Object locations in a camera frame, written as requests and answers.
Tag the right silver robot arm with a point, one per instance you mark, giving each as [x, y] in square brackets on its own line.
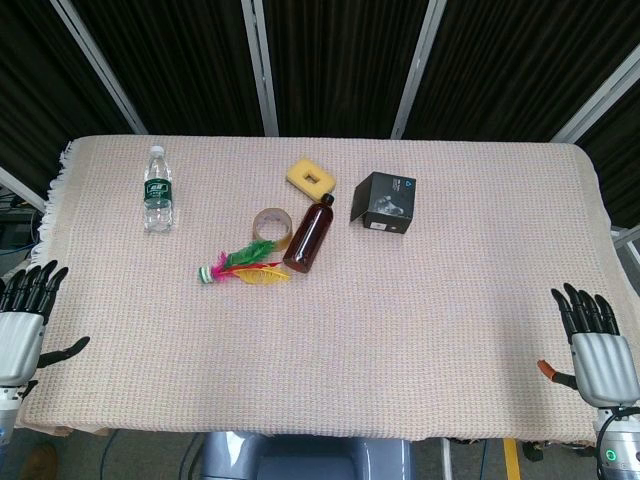
[617, 440]

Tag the colourful feather shuttlecock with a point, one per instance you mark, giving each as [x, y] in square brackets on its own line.
[240, 267]

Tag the clear water bottle green label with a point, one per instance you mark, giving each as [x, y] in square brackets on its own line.
[158, 192]

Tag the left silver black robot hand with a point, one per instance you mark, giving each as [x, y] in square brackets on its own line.
[20, 335]

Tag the yellow sponge with hole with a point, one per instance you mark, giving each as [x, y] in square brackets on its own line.
[311, 175]

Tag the brown plastic bottle black cap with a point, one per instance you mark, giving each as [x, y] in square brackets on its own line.
[310, 235]

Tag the black curtain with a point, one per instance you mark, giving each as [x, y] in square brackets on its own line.
[345, 65]

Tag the clear packing tape roll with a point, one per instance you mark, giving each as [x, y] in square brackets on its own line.
[272, 227]

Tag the black cardboard box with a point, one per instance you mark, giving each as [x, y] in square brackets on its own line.
[382, 202]

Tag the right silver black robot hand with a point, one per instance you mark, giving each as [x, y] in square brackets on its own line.
[600, 360]

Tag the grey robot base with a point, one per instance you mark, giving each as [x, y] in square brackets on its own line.
[305, 457]

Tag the beige woven tablecloth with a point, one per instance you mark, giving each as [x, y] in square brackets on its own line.
[320, 350]

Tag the silver aluminium frame post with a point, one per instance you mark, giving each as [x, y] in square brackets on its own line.
[417, 67]
[261, 65]
[597, 102]
[95, 65]

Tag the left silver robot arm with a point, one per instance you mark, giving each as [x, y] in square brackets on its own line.
[6, 410]

